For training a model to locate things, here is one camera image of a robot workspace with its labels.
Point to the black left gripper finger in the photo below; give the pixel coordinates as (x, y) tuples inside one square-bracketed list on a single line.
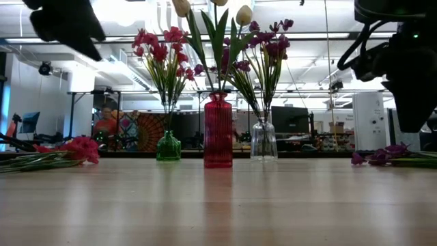
[(87, 24), (82, 44)]

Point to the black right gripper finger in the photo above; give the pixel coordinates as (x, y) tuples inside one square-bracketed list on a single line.
[(413, 106)]

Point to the green glass vase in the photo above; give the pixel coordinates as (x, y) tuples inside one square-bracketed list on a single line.
[(168, 148)]

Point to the clear ribbed glass vase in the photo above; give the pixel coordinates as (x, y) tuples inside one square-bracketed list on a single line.
[(263, 143)]

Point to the red ribbed glass vase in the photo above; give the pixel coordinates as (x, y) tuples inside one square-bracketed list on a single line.
[(218, 136)]

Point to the black ceiling spotlight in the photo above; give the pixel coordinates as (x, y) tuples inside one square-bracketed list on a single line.
[(336, 85), (45, 68)]

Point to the black-legged background table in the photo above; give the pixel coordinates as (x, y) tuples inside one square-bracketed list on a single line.
[(72, 112)]

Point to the brown cardboard box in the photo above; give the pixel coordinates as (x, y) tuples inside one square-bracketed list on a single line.
[(336, 128)]

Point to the person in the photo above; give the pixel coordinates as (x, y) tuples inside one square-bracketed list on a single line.
[(106, 126)]

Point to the small tilted monitor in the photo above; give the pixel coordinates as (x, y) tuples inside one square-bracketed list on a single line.
[(30, 121)]

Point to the overhead LED light bar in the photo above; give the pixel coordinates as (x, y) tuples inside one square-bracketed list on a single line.
[(307, 35)]

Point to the colourful mandala tapestry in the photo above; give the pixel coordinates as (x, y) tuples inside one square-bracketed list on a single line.
[(147, 131)]

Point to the black computer monitor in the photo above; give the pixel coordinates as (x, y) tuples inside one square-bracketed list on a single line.
[(290, 119)]

